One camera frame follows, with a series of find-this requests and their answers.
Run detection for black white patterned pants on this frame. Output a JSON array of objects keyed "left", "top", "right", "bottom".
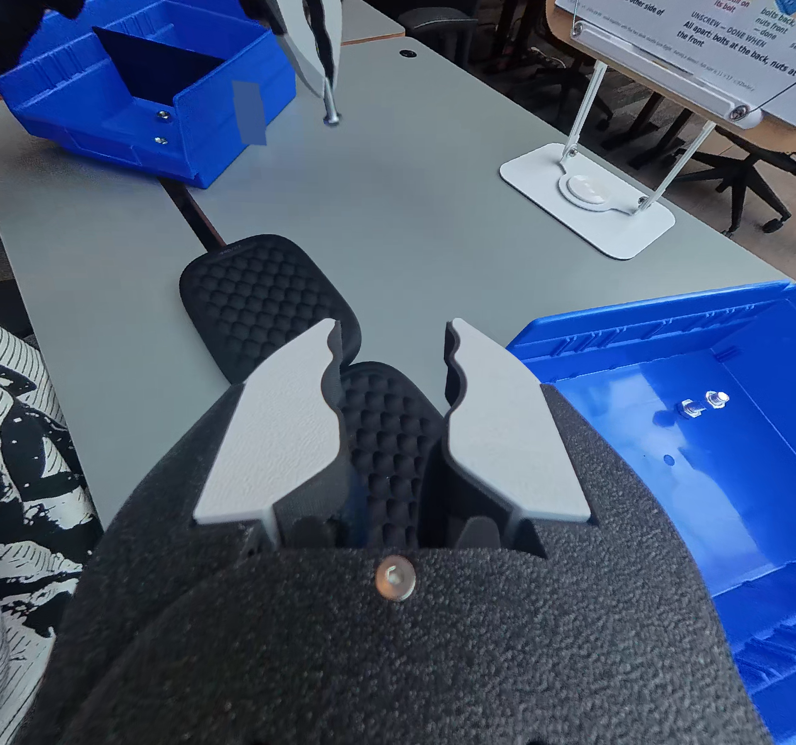
[{"left": 0, "top": 325, "right": 103, "bottom": 745}]

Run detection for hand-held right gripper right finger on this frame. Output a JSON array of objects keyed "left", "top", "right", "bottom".
[{"left": 442, "top": 317, "right": 593, "bottom": 544}]

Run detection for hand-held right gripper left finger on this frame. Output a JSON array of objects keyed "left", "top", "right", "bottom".
[{"left": 192, "top": 317, "right": 352, "bottom": 548}]

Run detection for blue plastic bin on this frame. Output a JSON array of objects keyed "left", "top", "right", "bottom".
[
  {"left": 505, "top": 280, "right": 796, "bottom": 745},
  {"left": 0, "top": 0, "right": 298, "bottom": 190}
]

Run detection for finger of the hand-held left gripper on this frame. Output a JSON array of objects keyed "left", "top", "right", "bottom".
[
  {"left": 261, "top": 0, "right": 325, "bottom": 98},
  {"left": 305, "top": 0, "right": 345, "bottom": 96}
]

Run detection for printed instruction sheet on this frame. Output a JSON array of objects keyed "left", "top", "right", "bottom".
[{"left": 555, "top": 0, "right": 796, "bottom": 113}]

